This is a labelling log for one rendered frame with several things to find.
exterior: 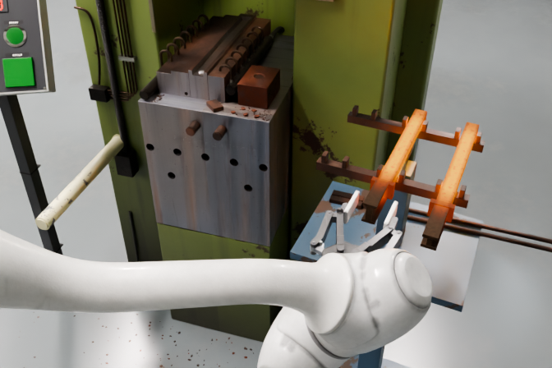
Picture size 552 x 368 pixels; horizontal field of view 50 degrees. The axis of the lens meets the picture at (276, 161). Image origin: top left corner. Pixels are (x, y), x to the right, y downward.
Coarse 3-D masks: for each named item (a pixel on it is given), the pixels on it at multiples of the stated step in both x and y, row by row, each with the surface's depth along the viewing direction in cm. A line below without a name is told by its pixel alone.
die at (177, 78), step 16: (224, 16) 191; (240, 16) 189; (208, 32) 184; (224, 32) 179; (240, 32) 179; (256, 32) 181; (192, 48) 172; (208, 48) 169; (224, 48) 169; (240, 48) 171; (176, 64) 166; (192, 64) 164; (240, 64) 168; (160, 80) 163; (176, 80) 162; (192, 80) 160; (208, 80) 159; (224, 80) 158; (192, 96) 163; (208, 96) 162; (224, 96) 160
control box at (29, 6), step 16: (0, 0) 153; (16, 0) 154; (32, 0) 154; (0, 16) 154; (16, 16) 154; (32, 16) 155; (0, 32) 154; (32, 32) 155; (48, 32) 162; (0, 48) 155; (16, 48) 155; (32, 48) 156; (48, 48) 161; (0, 64) 155; (48, 64) 159; (0, 80) 155; (48, 80) 158
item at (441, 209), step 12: (468, 132) 131; (468, 144) 127; (456, 156) 123; (468, 156) 125; (456, 168) 120; (444, 180) 117; (456, 180) 117; (444, 192) 113; (456, 192) 117; (432, 204) 110; (444, 204) 110; (432, 216) 107; (444, 216) 107; (432, 228) 104; (432, 240) 103
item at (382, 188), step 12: (420, 120) 135; (408, 132) 131; (396, 144) 127; (408, 144) 127; (396, 156) 123; (384, 168) 120; (396, 168) 120; (372, 180) 116; (384, 180) 116; (372, 192) 112; (384, 192) 116; (372, 204) 109; (372, 216) 111
